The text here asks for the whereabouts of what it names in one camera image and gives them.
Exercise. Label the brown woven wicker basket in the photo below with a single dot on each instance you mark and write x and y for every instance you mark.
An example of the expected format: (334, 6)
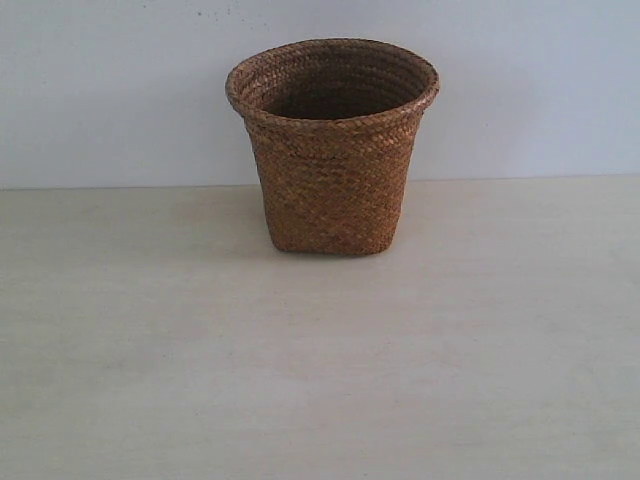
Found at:
(332, 125)

